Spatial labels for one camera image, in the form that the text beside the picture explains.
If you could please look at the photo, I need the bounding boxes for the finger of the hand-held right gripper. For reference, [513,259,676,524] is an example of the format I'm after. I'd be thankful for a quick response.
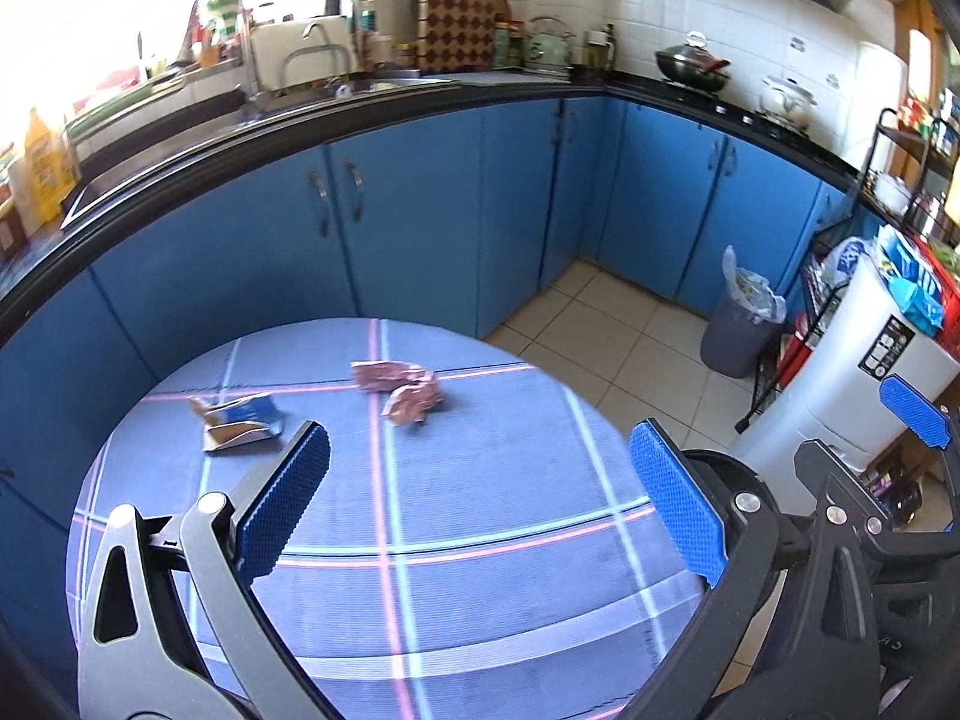
[793,439,852,502]
[855,373,960,541]

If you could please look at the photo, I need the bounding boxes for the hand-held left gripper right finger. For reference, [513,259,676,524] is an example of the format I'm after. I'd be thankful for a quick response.
[628,420,884,720]

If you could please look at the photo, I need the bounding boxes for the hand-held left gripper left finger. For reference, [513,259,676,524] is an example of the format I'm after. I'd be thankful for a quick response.
[71,420,332,720]

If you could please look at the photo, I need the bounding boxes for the blue and brown torn wrapper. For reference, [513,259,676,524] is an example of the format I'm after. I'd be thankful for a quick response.
[187,392,287,455]

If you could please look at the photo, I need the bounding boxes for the pink wrapper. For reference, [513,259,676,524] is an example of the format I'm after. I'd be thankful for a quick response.
[351,360,443,427]

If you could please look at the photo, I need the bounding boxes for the white floor appliance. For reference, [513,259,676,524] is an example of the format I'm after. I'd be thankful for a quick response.
[727,255,960,473]

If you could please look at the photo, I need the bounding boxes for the blue wet wipes pack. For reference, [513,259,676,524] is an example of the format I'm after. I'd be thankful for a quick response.
[879,229,935,278]
[889,277,944,337]

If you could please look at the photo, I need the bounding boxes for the grey waste bin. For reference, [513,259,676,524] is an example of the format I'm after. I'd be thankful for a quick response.
[701,296,785,380]

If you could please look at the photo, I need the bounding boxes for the red plastic basket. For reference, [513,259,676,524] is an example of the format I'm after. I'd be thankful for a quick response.
[911,240,960,293]

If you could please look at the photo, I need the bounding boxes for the blue and white plastic bag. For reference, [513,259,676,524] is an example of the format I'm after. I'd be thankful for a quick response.
[821,236,878,286]

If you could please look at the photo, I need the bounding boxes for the round table with plaid cloth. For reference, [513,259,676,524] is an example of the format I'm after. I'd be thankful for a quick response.
[64,316,710,720]

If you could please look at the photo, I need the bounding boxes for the clear plastic bin liner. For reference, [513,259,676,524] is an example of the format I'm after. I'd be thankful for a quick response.
[721,244,788,327]

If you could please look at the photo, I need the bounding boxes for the black metal rack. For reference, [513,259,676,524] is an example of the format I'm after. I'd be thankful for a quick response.
[739,109,960,432]

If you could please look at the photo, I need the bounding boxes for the blue kitchen base cabinets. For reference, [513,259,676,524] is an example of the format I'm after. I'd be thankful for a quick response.
[0,86,886,533]

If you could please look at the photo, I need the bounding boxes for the white refrigerator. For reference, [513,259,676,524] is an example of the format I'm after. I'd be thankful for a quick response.
[855,41,908,158]

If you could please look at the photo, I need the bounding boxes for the black gas stove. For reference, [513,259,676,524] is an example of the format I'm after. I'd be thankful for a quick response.
[660,79,815,140]

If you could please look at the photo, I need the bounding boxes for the yellow plastic bottle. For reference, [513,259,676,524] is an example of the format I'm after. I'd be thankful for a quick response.
[19,109,76,222]

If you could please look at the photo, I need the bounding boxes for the black wok with lid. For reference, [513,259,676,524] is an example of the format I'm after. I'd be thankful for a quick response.
[655,31,732,87]

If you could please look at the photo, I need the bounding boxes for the black kitchen countertop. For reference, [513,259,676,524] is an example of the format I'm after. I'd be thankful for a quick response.
[0,71,863,316]

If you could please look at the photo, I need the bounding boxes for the steel kitchen faucet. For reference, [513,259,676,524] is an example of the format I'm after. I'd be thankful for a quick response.
[238,7,267,102]

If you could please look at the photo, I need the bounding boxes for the pale green kettle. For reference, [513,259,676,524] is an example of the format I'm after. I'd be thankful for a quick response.
[527,16,575,72]

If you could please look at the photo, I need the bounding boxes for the green jar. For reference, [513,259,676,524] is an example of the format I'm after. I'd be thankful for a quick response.
[491,19,526,68]

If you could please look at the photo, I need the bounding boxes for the green striped dish cloth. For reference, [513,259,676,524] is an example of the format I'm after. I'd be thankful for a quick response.
[196,0,245,38]

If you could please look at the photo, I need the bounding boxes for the checkered wooden cutting board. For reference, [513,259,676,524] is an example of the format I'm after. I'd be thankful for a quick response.
[416,0,500,74]

